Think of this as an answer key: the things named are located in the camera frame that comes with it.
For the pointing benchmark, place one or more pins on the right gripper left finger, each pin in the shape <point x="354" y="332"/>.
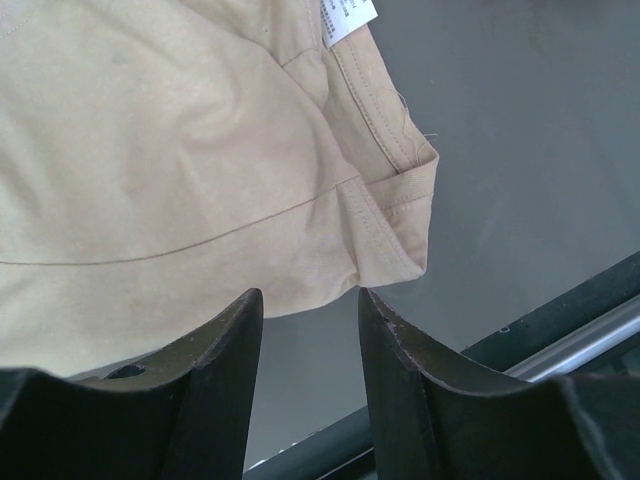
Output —
<point x="182" y="412"/>

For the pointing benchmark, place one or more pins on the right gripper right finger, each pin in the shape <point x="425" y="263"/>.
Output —
<point x="436" y="414"/>

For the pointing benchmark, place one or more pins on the beige t shirt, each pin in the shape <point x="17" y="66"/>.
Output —
<point x="159" y="158"/>

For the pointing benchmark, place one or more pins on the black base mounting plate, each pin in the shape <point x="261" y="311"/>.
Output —
<point x="344" y="450"/>

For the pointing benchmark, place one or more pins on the aluminium frame rail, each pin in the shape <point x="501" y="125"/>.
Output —
<point x="581" y="346"/>

